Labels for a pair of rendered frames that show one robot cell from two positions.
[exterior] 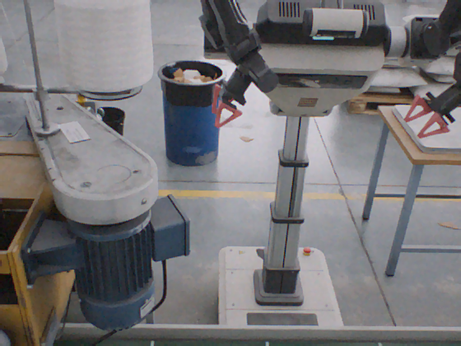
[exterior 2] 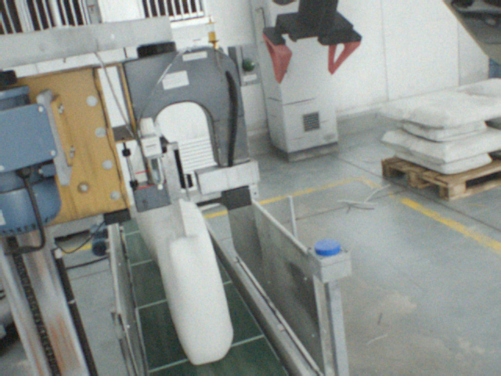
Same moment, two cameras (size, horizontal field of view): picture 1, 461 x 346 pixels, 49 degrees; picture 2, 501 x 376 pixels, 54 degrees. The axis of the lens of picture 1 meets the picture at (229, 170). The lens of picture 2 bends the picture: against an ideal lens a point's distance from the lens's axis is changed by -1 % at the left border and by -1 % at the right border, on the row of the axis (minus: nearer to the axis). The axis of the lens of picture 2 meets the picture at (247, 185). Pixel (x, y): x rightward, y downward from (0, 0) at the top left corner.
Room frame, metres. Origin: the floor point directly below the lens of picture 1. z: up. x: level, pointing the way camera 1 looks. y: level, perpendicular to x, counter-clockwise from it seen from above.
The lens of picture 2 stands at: (0.99, -0.73, 1.37)
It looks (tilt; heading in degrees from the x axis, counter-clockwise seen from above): 18 degrees down; 79
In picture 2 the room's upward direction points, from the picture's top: 9 degrees counter-clockwise
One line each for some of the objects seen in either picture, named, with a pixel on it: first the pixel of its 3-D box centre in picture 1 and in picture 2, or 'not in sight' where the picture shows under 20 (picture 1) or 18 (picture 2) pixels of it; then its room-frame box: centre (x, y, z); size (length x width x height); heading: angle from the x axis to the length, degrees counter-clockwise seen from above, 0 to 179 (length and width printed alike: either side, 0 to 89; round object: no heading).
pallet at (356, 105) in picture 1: (402, 91); not in sight; (4.66, -1.65, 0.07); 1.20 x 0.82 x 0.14; 91
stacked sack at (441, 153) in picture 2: not in sight; (461, 142); (3.23, 2.32, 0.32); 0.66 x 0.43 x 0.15; 5
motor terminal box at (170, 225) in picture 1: (164, 232); (16, 143); (0.80, 0.12, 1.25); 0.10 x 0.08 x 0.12; 28
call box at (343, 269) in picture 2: not in sight; (329, 261); (1.36, 0.27, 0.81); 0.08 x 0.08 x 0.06; 3
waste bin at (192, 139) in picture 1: (192, 114); not in sight; (3.37, 0.29, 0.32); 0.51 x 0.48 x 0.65; 3
